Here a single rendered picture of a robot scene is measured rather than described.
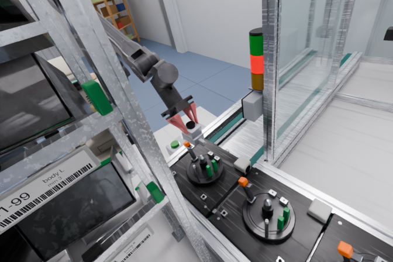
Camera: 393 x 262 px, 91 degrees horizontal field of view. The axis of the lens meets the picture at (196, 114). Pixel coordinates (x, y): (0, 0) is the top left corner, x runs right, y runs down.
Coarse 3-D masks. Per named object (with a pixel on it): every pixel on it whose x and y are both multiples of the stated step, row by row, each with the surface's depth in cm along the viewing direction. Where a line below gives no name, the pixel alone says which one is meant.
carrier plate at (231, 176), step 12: (228, 156) 75; (180, 168) 75; (228, 168) 70; (180, 180) 71; (228, 180) 66; (192, 192) 66; (204, 192) 65; (216, 192) 64; (228, 192) 64; (192, 204) 63; (204, 204) 62; (216, 204) 61
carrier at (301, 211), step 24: (240, 192) 62; (264, 192) 58; (288, 192) 59; (216, 216) 58; (240, 216) 56; (264, 216) 53; (288, 216) 50; (312, 216) 52; (240, 240) 51; (264, 240) 50; (288, 240) 49; (312, 240) 48
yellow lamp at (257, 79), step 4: (252, 76) 53; (256, 76) 52; (260, 76) 52; (252, 80) 54; (256, 80) 53; (260, 80) 52; (252, 84) 55; (256, 84) 54; (260, 84) 53; (256, 88) 54; (260, 88) 54
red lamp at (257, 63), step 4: (252, 56) 50; (256, 56) 49; (260, 56) 48; (252, 60) 50; (256, 60) 49; (260, 60) 49; (252, 64) 51; (256, 64) 50; (260, 64) 50; (252, 68) 52; (256, 68) 51; (260, 68) 50; (252, 72) 53; (256, 72) 51; (260, 72) 51
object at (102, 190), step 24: (96, 168) 52; (120, 168) 32; (72, 192) 26; (96, 192) 27; (120, 192) 28; (48, 216) 25; (72, 216) 26; (96, 216) 27; (48, 240) 25; (72, 240) 26
